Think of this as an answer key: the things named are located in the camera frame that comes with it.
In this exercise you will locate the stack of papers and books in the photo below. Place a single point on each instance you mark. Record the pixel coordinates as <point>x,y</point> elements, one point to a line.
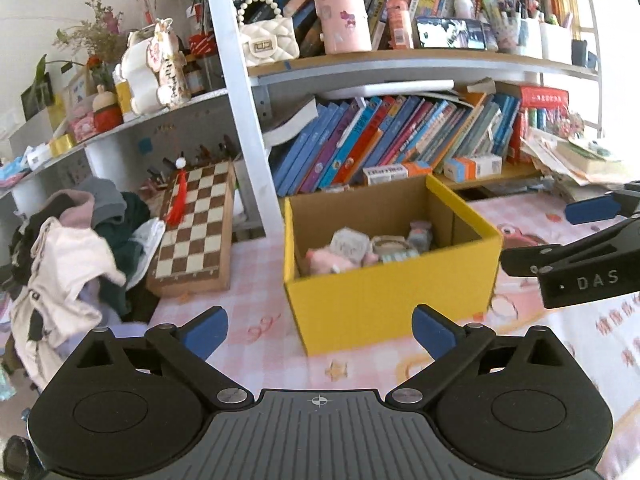
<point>574,165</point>

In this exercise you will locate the white shelf unit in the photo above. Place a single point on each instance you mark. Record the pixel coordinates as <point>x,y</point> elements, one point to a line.
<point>252,95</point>

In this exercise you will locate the pink plush toy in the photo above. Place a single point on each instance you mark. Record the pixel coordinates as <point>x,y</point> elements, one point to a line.
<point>322,261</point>

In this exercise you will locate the white lucky cat figure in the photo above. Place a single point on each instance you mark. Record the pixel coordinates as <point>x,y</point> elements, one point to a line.
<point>153,67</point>

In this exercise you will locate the blue toy truck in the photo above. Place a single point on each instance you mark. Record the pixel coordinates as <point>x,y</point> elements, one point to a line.
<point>420,236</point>

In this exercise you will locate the pink cup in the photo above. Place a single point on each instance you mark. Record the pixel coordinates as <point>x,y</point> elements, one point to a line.
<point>344,26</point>

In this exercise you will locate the pile of clothes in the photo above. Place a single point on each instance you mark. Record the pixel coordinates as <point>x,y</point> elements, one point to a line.
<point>74,261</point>

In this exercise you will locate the white quilted handbag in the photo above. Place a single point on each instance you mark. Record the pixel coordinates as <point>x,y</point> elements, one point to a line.
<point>268,41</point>

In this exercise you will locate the wooden chess board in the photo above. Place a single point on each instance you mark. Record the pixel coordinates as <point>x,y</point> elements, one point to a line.
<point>195,256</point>

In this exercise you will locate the white tape roll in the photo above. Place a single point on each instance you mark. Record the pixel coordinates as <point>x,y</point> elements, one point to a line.
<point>393,249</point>

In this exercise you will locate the red tassel ornament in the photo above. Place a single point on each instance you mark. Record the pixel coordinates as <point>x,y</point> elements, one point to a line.
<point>175,212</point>

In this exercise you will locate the orange white medicine box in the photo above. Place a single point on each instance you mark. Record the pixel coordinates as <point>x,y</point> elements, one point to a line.
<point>464,169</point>

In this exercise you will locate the yellow cardboard box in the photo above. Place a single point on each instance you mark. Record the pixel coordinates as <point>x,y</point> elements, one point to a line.
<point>356,308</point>

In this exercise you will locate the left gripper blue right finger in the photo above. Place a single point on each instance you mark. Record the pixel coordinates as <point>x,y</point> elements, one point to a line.
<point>435,333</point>

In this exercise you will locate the pink cartoon table mat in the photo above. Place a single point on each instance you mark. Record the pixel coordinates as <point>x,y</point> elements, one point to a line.
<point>263,348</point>

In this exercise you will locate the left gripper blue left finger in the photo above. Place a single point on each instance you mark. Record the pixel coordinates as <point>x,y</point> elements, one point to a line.
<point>205,333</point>

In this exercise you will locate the row of books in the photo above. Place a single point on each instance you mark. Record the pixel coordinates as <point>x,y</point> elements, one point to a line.
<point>327,144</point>

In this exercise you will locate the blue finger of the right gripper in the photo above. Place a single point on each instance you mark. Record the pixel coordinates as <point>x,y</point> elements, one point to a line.
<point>595,209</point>

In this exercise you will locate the white rectangular eraser block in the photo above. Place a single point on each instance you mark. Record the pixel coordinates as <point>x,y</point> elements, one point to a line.
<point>350,244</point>

